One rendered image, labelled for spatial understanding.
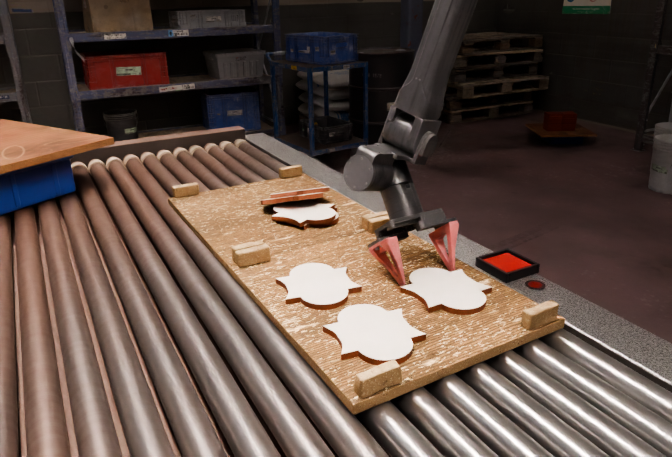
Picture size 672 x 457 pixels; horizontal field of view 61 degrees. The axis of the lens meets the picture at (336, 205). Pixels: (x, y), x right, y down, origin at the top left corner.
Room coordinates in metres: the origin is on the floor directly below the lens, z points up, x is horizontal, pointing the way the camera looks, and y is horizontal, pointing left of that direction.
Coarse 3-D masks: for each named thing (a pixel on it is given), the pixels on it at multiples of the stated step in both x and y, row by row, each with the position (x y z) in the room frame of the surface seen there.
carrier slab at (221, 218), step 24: (216, 192) 1.27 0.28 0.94; (240, 192) 1.27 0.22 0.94; (264, 192) 1.27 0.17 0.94; (336, 192) 1.26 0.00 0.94; (192, 216) 1.12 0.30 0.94; (216, 216) 1.12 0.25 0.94; (240, 216) 1.12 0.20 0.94; (264, 216) 1.11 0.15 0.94; (360, 216) 1.10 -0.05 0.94; (216, 240) 0.99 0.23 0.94; (240, 240) 0.99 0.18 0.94; (264, 240) 0.99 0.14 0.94; (288, 240) 0.99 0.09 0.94; (312, 240) 0.99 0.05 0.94
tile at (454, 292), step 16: (416, 272) 0.83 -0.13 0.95; (432, 272) 0.83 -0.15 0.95; (448, 272) 0.82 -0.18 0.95; (416, 288) 0.77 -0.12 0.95; (432, 288) 0.77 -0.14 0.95; (448, 288) 0.77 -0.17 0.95; (464, 288) 0.77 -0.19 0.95; (480, 288) 0.77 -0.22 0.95; (432, 304) 0.73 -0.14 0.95; (448, 304) 0.72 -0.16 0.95; (464, 304) 0.72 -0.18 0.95; (480, 304) 0.72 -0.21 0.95
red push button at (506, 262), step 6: (492, 258) 0.91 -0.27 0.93; (498, 258) 0.91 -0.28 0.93; (504, 258) 0.91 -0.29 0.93; (510, 258) 0.91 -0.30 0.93; (516, 258) 0.91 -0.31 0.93; (492, 264) 0.88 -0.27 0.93; (498, 264) 0.88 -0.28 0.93; (504, 264) 0.88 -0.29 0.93; (510, 264) 0.88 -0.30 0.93; (516, 264) 0.88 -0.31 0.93; (522, 264) 0.88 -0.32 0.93; (528, 264) 0.88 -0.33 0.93; (504, 270) 0.86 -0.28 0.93; (510, 270) 0.86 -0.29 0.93
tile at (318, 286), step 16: (304, 272) 0.84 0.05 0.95; (320, 272) 0.83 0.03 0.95; (336, 272) 0.83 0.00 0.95; (288, 288) 0.78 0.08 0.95; (304, 288) 0.78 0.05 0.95; (320, 288) 0.78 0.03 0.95; (336, 288) 0.78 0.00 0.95; (352, 288) 0.78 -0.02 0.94; (304, 304) 0.75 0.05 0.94; (320, 304) 0.73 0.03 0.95; (336, 304) 0.74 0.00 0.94
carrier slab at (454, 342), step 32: (288, 256) 0.92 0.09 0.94; (320, 256) 0.92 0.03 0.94; (352, 256) 0.91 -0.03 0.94; (416, 256) 0.91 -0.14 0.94; (448, 256) 0.90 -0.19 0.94; (256, 288) 0.80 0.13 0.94; (384, 288) 0.79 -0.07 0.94; (288, 320) 0.71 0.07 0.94; (320, 320) 0.71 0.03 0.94; (416, 320) 0.70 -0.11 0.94; (448, 320) 0.70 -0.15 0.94; (480, 320) 0.70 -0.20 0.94; (512, 320) 0.69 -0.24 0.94; (320, 352) 0.63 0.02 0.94; (416, 352) 0.62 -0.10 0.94; (448, 352) 0.62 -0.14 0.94; (480, 352) 0.62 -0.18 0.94; (352, 384) 0.56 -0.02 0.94; (416, 384) 0.57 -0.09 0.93
